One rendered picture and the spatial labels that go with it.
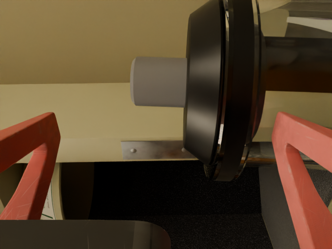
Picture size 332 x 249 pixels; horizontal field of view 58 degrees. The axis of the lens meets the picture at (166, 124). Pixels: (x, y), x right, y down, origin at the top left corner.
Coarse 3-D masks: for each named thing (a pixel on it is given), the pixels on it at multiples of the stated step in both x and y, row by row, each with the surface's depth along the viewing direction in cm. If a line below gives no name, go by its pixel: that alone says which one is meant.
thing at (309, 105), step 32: (224, 0) 13; (256, 0) 13; (288, 0) 14; (320, 0) 14; (224, 32) 12; (256, 32) 12; (288, 32) 13; (320, 32) 13; (224, 64) 12; (256, 64) 12; (288, 64) 12; (320, 64) 12; (224, 96) 12; (256, 96) 12; (288, 96) 13; (320, 96) 12; (224, 128) 12; (256, 128) 13; (256, 160) 15
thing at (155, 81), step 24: (216, 0) 14; (192, 24) 14; (216, 24) 13; (192, 48) 13; (216, 48) 13; (144, 72) 16; (168, 72) 16; (192, 72) 13; (216, 72) 13; (144, 96) 16; (168, 96) 16; (192, 96) 13; (216, 96) 13; (192, 120) 14; (216, 120) 13; (192, 144) 15
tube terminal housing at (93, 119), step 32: (0, 96) 34; (32, 96) 34; (64, 96) 34; (96, 96) 34; (128, 96) 34; (0, 128) 29; (64, 128) 29; (96, 128) 29; (128, 128) 29; (160, 128) 29; (64, 160) 29; (96, 160) 29; (128, 160) 29; (160, 160) 29; (0, 192) 32
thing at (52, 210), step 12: (24, 168) 37; (60, 168) 35; (72, 168) 50; (84, 168) 51; (60, 180) 35; (72, 180) 50; (84, 180) 51; (48, 192) 35; (60, 192) 35; (72, 192) 49; (84, 192) 50; (48, 204) 36; (60, 204) 35; (72, 204) 48; (84, 204) 49; (48, 216) 37; (60, 216) 36; (72, 216) 46; (84, 216) 47
